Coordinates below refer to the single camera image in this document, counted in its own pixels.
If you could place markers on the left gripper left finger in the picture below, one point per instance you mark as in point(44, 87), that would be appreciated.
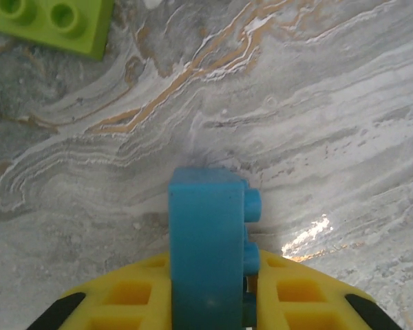
point(86, 311)

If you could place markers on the blue lego brick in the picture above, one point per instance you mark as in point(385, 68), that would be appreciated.
point(206, 240)

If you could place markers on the lime green lego brick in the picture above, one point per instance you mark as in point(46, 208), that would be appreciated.
point(72, 38)

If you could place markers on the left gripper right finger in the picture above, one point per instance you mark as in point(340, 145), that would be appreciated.
point(330, 309)

